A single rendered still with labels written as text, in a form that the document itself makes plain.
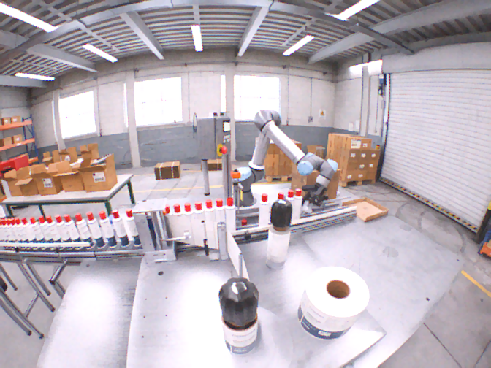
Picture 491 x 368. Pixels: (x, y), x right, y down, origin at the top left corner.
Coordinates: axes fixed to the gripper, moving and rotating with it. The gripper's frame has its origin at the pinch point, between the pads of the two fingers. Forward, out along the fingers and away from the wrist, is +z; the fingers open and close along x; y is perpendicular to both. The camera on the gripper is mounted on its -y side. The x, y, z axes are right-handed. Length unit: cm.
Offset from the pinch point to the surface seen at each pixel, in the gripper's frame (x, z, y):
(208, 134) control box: -68, -14, 0
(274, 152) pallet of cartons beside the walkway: 115, -39, -293
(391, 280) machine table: 21, 0, 60
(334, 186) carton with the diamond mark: 32.2, -24.9, -17.3
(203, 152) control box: -66, -6, -2
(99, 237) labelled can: -100, 56, 2
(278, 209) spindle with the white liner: -39.1, -3.5, 30.7
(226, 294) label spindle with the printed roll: -61, 8, 61
